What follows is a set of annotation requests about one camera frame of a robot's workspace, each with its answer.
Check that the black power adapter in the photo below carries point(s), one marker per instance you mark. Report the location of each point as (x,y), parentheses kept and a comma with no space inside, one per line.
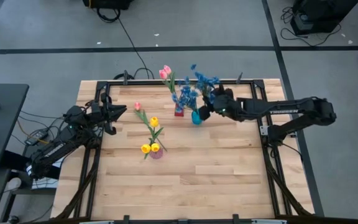
(37,136)

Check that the dark grey side table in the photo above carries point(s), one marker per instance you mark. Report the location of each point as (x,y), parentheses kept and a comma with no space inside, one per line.
(2,124)

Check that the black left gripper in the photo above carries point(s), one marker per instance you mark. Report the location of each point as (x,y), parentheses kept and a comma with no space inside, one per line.
(96,112)

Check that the red glass vase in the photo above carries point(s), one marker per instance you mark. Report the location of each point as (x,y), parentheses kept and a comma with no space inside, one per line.
(179,112)

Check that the white round object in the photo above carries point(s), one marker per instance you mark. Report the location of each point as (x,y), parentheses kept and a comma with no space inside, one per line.
(13,183)

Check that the black beam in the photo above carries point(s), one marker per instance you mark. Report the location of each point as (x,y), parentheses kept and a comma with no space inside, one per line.
(14,158)

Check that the teal glass vase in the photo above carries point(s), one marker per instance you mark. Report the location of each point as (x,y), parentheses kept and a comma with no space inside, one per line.
(196,119)

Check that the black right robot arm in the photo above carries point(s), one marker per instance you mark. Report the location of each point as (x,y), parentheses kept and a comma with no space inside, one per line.
(284,110)

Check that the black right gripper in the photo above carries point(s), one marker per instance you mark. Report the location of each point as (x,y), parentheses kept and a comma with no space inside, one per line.
(222,104)

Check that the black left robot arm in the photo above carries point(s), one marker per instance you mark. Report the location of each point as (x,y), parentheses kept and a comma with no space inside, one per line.
(53,151)

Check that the black equipment box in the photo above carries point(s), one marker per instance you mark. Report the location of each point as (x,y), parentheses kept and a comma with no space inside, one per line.
(107,3)

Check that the black aluminium table frame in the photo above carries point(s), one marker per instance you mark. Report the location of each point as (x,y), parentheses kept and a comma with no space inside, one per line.
(141,82)

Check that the black equipment cabinet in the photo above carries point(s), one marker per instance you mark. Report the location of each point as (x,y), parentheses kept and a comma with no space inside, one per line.
(322,15)

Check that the white paper sheet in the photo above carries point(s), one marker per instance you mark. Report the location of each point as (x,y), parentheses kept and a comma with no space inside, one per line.
(47,184)

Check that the purple glass vase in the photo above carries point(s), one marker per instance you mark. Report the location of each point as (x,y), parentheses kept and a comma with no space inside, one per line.
(156,155)

